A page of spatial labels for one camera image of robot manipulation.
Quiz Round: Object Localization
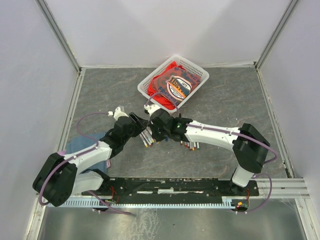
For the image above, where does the pens pile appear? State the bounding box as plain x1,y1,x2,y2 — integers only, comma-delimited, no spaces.
140,128,155,147

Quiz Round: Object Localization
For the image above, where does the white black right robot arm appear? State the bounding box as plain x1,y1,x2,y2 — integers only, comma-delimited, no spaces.
147,108,271,196

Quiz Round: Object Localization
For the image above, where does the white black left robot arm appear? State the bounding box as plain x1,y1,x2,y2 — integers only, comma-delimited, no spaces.
32,112,149,207

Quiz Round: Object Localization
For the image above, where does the white plastic basket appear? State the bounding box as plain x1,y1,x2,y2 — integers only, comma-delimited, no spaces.
137,55,210,114

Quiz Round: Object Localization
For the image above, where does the red printed cloth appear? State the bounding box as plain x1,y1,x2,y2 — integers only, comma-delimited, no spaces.
147,61,201,110

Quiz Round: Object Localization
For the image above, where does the blue pink cloth pile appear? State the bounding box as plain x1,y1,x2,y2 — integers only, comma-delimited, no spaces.
57,136,111,174

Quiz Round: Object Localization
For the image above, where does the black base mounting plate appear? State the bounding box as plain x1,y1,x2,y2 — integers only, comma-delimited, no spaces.
93,177,259,197

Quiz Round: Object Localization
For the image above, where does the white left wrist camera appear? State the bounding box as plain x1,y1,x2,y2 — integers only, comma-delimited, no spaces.
107,105,129,121

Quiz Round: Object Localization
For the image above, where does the white slotted cable duct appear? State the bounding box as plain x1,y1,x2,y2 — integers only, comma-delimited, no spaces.
46,197,238,209

